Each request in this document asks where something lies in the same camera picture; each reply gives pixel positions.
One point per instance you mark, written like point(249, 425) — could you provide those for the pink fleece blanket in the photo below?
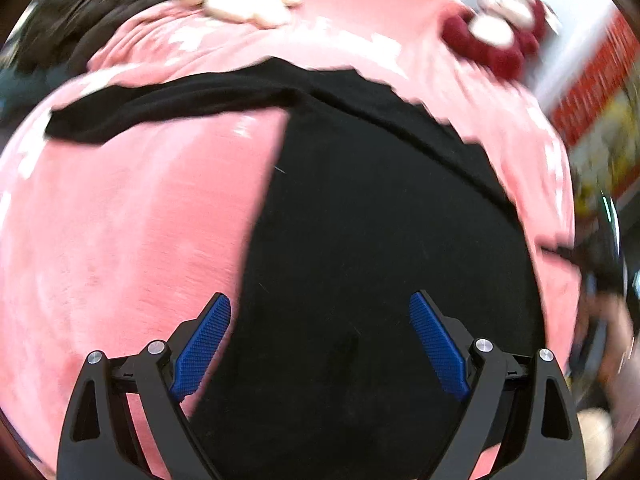
point(111, 246)

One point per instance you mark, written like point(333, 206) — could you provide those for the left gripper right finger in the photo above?
point(541, 436)

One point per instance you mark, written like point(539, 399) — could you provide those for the black garment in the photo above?
point(370, 200)

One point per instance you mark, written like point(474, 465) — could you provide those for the dark red plush pillow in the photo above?
point(500, 35)

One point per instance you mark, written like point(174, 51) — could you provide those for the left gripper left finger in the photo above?
point(98, 439)

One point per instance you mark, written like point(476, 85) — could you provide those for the dark brown puffer jacket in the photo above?
point(67, 33)

